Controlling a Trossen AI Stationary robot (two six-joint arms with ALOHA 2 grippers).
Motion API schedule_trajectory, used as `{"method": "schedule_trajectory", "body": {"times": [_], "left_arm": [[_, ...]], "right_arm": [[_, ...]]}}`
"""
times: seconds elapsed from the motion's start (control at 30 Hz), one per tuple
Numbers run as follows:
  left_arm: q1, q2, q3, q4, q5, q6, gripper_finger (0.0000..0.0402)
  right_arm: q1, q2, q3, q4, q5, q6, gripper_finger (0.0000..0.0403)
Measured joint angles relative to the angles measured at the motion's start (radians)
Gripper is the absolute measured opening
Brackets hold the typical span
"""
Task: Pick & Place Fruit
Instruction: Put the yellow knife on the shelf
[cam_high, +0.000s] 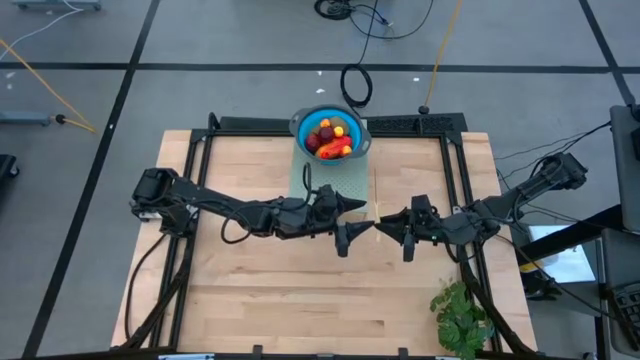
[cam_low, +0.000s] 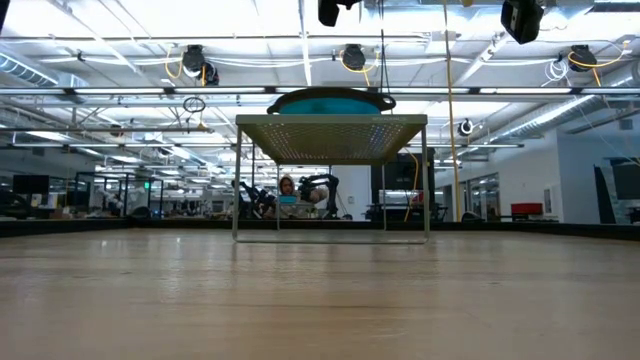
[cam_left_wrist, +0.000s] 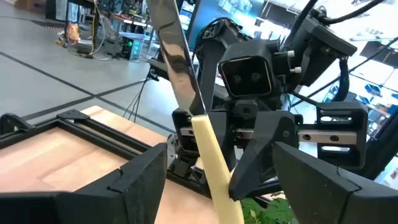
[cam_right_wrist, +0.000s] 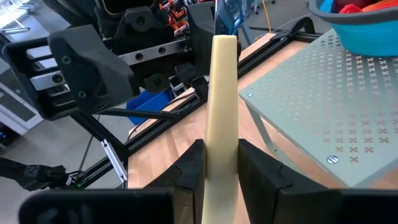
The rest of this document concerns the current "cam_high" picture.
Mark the long black cable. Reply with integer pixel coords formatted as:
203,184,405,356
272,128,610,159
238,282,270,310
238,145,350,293
339,0,396,109

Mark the black table cable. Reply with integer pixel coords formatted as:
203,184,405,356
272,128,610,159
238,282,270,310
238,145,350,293
123,233,169,342

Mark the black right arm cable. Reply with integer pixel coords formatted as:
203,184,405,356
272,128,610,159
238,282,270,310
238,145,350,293
493,121,614,224

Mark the yellow floor cable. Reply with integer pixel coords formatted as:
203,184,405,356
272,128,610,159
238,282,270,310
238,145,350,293
0,38,96,134

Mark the grey side desk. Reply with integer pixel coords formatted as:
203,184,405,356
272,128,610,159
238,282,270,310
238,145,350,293
594,103,640,360

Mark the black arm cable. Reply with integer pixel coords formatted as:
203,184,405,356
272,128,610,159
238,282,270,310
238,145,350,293
219,162,315,246
493,121,614,224

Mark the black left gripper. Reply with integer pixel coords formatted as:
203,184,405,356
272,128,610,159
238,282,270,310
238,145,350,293
277,183,376,259

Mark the white flat panel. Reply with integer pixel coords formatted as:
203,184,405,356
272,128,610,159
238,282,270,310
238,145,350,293
519,224,597,287

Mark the grey floor rail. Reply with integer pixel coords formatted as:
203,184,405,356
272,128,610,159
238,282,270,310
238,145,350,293
0,110,52,126
12,0,104,11

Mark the black keyboard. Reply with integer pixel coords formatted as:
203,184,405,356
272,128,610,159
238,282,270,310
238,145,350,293
610,282,640,326

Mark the potted green plant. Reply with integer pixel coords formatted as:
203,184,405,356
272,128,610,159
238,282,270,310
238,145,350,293
429,280,496,360

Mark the white floor cable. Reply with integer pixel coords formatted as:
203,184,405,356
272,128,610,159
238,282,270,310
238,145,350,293
0,0,84,49

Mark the black floor cable bundle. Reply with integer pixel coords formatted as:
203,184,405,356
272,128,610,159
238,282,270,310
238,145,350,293
313,0,435,41

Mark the green perforated metal shelf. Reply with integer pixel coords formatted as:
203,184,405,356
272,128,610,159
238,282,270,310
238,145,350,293
288,147,372,217

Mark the blue collapsible colander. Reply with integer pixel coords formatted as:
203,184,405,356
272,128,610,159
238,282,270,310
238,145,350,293
288,103,374,167

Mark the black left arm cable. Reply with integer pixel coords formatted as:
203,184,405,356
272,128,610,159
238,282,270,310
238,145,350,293
219,162,315,246

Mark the long yellow cable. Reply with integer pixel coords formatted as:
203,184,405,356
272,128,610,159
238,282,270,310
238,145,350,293
418,0,465,115

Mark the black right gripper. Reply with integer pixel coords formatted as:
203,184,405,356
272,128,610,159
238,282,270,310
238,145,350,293
373,193,454,264

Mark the black metal table frame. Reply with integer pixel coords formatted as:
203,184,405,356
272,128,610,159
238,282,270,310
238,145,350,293
110,112,539,360

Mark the black floor object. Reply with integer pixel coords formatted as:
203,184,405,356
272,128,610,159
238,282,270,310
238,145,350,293
0,153,20,181

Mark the red-yellow mango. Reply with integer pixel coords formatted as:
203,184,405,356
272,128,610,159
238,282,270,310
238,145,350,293
314,135,354,161

